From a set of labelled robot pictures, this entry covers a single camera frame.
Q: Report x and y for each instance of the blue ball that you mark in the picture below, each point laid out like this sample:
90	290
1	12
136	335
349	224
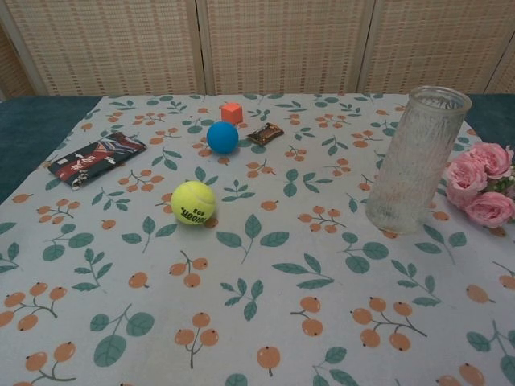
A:
222	137

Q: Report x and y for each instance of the dark patterned pouch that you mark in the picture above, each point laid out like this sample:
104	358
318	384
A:
96	158

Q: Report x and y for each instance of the floral leaf and berry tablecloth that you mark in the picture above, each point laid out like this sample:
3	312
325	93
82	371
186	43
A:
281	281

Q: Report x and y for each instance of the woven bamboo folding screen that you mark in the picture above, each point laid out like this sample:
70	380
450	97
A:
120	40

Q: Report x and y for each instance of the pink roses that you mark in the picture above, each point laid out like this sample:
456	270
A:
483	209

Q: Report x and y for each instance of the orange cube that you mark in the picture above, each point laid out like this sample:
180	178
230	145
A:
231	112

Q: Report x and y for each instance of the brown chocolate wrapper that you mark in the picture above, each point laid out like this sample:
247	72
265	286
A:
264	133

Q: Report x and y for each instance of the yellow tennis ball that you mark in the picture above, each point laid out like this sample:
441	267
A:
193	201

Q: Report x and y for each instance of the textured clear glass vase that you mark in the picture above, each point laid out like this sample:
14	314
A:
414	161

